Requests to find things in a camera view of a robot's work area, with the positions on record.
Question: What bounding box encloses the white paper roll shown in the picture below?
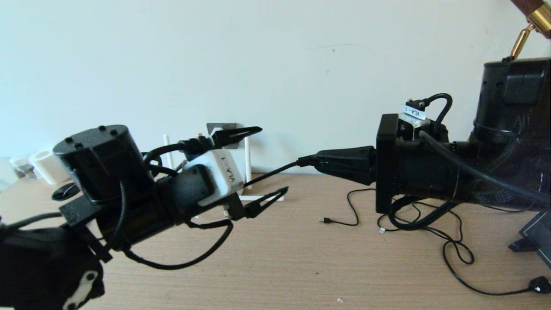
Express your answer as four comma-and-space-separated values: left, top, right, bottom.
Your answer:
29, 149, 65, 186

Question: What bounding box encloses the black oval desk grommet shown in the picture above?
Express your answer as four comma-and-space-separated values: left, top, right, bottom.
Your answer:
52, 183, 82, 202

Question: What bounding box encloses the grey wall socket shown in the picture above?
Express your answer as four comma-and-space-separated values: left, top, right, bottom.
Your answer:
206, 123, 240, 150

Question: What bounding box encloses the black right camera cable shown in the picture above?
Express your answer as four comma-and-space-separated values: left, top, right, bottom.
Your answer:
390, 93, 551, 231

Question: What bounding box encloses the black left camera cable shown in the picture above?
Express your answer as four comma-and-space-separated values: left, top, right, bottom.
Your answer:
121, 136, 235, 271

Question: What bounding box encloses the white wifi router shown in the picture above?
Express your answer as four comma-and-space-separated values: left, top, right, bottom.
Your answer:
163, 134, 285, 203

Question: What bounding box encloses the black camera cable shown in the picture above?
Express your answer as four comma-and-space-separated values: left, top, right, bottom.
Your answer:
121, 136, 235, 271
390, 93, 551, 231

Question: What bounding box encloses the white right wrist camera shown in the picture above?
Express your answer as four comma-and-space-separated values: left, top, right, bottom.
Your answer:
398, 101, 432, 140

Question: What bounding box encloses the small clear jar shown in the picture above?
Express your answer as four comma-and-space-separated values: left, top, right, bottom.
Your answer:
9, 154, 37, 179

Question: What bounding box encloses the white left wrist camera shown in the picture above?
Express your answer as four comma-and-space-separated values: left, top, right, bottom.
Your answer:
184, 149, 245, 207

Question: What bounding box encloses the black lamp power cord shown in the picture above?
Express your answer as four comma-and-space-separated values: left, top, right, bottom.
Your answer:
405, 200, 551, 296

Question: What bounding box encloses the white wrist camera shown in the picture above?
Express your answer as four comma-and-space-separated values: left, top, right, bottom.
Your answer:
184, 149, 245, 207
398, 101, 432, 140

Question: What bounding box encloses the thin black usb cable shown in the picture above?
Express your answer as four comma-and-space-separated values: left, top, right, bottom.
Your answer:
319, 189, 474, 264

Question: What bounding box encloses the brass desk lamp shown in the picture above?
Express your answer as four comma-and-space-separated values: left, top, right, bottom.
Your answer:
509, 0, 551, 61

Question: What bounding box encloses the translucent plastic object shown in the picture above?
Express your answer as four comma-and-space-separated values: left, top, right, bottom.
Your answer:
0, 158, 18, 190

